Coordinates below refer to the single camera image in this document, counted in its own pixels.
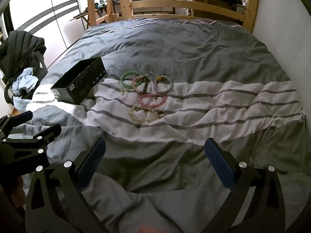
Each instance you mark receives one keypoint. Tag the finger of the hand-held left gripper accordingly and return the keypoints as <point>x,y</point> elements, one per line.
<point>36,136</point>
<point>19,119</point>

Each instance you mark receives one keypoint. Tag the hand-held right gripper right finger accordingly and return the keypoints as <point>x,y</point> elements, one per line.
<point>218,163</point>

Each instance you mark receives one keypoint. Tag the black puffer jacket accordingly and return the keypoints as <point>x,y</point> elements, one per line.
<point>19,51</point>

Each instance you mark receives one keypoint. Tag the black cardboard box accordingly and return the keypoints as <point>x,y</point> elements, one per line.
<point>80,80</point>

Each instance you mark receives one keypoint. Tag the green jade bangle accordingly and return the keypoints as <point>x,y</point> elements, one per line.
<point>127,76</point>

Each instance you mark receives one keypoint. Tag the wooden folding table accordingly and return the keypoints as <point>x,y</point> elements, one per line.
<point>83,15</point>

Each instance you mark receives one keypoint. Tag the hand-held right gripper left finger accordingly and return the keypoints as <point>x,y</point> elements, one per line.
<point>91,161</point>

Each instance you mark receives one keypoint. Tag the light blue cloth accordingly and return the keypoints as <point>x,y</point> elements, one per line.
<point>24,82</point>

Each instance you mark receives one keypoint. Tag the white striped wardrobe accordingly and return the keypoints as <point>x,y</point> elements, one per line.
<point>48,17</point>

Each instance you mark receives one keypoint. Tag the grey white striped duvet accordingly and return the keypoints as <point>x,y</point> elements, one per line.
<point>194,65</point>

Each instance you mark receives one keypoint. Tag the wooden ladder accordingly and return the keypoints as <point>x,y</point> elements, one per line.
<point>93,2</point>

